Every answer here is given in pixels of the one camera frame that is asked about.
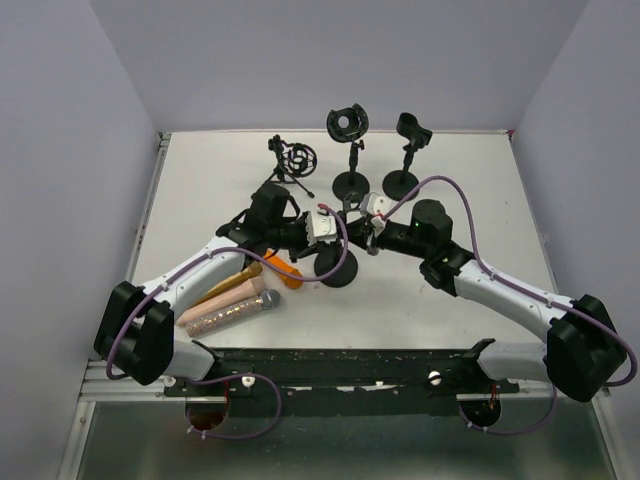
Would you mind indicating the gold microphone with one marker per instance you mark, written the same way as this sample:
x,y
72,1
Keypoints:
x,y
252,271

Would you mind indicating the silver glitter microphone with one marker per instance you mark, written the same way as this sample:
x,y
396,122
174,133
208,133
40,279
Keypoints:
x,y
267,300

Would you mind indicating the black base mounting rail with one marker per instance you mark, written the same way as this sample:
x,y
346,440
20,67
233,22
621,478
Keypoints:
x,y
342,382

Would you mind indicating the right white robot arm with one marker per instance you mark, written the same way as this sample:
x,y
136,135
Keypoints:
x,y
578,349

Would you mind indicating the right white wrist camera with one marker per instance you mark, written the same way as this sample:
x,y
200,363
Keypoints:
x,y
374,207

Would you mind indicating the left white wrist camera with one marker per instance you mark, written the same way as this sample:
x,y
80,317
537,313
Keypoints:
x,y
321,225

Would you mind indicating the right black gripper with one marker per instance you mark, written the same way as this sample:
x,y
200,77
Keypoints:
x,y
360,231

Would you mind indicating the pink microphone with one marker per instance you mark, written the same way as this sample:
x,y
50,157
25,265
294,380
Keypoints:
x,y
248,289

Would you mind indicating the black tripod shock mount stand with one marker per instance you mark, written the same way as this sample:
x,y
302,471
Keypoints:
x,y
294,161

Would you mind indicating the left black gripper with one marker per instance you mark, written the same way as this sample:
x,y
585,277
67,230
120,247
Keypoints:
x,y
305,248

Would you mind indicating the black round base shock stand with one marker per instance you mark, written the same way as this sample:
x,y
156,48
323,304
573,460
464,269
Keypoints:
x,y
347,126

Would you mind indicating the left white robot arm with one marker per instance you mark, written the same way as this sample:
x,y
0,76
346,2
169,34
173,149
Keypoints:
x,y
136,336

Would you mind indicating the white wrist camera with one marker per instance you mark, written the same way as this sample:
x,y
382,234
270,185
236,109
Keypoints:
x,y
321,225
374,207

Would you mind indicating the orange microphone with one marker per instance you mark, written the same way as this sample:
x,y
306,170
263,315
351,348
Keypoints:
x,y
288,275

